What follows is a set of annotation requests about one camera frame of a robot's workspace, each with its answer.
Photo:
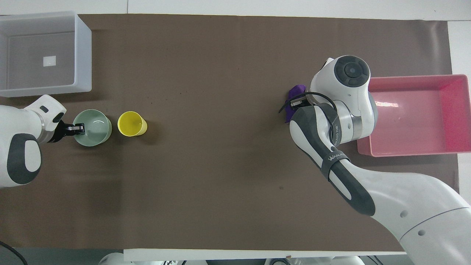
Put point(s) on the purple crumpled trash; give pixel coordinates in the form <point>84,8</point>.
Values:
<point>298,89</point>

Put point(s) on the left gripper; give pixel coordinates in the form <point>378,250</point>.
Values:
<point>56,131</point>

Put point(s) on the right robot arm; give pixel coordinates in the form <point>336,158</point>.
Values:
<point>404,198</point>

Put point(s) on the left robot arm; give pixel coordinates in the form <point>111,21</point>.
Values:
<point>16,125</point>

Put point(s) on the translucent white plastic bin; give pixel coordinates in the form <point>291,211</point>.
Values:
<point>40,79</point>

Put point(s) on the yellow cup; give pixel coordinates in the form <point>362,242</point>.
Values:
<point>129,123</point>

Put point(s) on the pink plastic bin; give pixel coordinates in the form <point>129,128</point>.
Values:
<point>415,121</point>

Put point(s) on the pale green bowl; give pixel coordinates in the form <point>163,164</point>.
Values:
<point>94,138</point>

